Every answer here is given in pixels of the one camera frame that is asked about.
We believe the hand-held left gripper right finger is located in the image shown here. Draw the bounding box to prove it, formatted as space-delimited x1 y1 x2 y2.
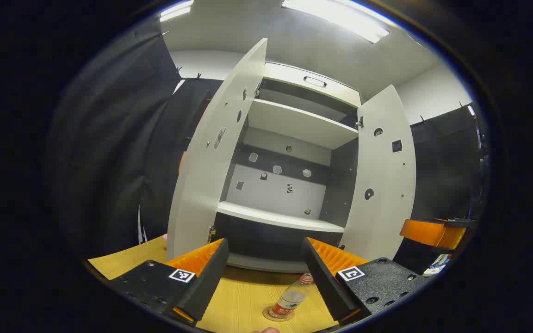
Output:
302 237 429 327

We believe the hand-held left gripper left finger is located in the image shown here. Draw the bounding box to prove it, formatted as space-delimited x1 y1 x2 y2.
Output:
109 238 230 327

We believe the clear red label water bottle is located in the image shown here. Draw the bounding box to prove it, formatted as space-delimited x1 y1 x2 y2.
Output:
271 273 314 317

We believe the white cabinet door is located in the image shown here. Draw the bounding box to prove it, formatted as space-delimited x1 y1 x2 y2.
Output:
167 38 268 260
341 85 416 263

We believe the round wooden coaster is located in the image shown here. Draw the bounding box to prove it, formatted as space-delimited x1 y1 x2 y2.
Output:
262 306 296 322

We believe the white cabinet shelf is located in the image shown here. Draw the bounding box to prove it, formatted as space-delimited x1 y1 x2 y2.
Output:
217 201 345 233
248 99 359 149

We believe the white cabinet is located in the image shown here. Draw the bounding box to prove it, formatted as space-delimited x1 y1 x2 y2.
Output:
211 62 362 273

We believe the long ceiling light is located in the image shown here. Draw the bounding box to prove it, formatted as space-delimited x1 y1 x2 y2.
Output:
281 0 390 44

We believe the short ceiling light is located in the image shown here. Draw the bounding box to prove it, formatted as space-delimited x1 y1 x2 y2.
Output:
160 0 194 22

